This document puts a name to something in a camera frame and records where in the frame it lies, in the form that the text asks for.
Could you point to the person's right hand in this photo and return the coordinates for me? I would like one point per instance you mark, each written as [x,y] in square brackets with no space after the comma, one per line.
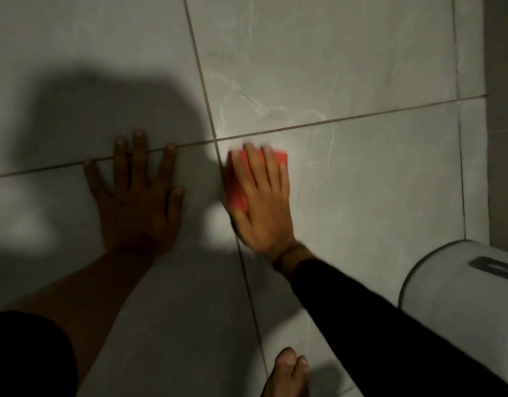
[262,214]

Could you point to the person's left hand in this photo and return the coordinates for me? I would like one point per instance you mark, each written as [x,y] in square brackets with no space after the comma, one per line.
[134,219]

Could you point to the person's left little finger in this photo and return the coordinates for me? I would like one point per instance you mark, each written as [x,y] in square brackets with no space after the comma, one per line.
[95,179]

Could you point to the person's right middle finger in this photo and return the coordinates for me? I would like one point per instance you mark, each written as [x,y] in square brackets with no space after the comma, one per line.
[256,167]

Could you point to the person's left middle finger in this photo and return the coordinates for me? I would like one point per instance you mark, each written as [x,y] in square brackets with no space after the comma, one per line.
[138,157]

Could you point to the person's right little finger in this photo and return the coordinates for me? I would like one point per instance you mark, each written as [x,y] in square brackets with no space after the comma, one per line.
[284,179]

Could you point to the person's left thumb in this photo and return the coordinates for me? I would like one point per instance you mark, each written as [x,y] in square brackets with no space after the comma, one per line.
[175,205]

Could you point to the red cleaning sponge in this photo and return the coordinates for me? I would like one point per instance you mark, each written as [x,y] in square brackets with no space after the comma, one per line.
[236,196]

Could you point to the person's right forearm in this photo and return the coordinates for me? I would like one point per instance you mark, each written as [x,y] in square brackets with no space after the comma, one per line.
[386,334]

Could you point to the person's left forearm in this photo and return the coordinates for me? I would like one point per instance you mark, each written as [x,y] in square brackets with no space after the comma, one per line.
[84,301]

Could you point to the person's foot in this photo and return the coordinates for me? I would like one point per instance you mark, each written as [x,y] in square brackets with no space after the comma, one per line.
[287,376]

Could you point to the white toilet tank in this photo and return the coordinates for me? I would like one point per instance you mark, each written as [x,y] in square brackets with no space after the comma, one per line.
[464,305]

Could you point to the chrome flush button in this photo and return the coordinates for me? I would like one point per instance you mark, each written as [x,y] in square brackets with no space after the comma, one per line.
[495,268]

